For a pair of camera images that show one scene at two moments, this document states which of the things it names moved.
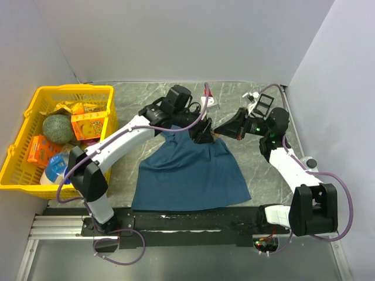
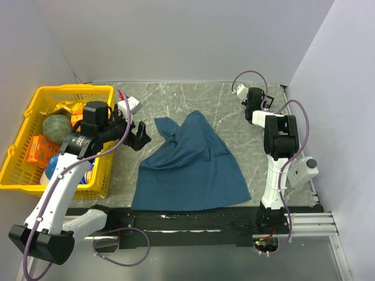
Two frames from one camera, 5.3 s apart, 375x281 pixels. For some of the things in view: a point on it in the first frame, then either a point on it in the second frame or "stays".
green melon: x=58 y=129 stays
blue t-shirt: x=180 y=174 stays
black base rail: x=198 y=227 stays
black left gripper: x=202 y=133 to x=137 y=141
